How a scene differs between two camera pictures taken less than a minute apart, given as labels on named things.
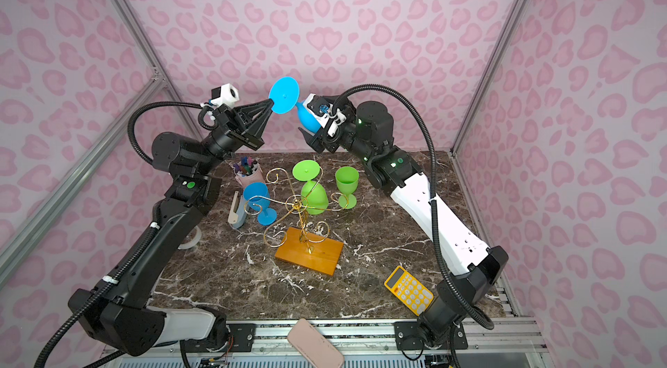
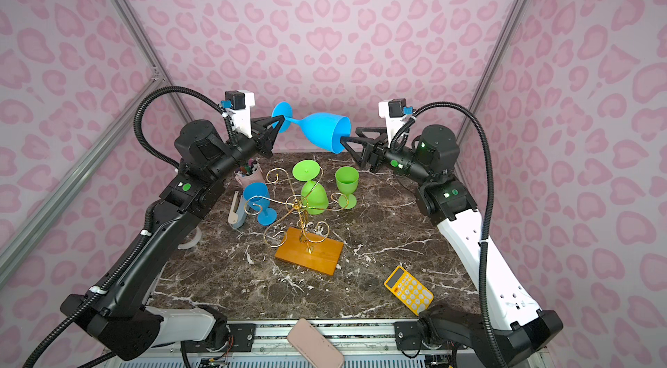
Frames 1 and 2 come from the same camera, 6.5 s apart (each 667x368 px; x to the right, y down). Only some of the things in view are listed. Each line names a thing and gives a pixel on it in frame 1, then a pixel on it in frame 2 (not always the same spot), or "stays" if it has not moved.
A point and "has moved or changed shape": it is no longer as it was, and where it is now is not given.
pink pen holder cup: (256, 178) stays
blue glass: (283, 92) has moved or changed shape
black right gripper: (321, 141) to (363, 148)
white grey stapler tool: (238, 212) stays
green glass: (313, 198) stays
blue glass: (259, 199) stays
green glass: (347, 178) stays
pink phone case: (313, 346) stays
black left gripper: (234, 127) to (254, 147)
